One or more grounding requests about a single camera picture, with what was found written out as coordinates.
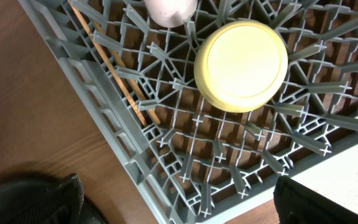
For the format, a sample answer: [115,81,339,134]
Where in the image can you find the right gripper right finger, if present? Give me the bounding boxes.
[273,176,358,224]

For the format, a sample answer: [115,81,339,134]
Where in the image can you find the yellow bowl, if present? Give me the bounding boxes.
[194,21,288,113]

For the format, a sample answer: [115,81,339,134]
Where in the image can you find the wooden chopstick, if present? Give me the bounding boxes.
[69,1,147,126]
[92,21,146,112]

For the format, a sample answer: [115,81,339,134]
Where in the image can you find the grey dishwasher rack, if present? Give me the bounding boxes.
[21,0,358,223]

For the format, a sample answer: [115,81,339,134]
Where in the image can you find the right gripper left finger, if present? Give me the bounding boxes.
[0,173,107,224]

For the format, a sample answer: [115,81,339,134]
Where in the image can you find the pink cup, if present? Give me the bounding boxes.
[144,0,198,28]

